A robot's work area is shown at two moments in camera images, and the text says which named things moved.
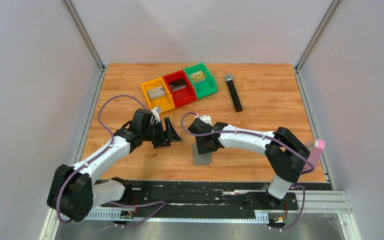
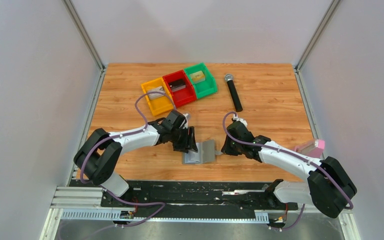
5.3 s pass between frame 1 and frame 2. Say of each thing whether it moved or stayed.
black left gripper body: moved
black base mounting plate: stayed
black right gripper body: moved
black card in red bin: stayed
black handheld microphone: stayed
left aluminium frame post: stayed
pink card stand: stayed
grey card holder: moved
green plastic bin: stayed
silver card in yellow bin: stayed
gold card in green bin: stayed
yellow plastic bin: stayed
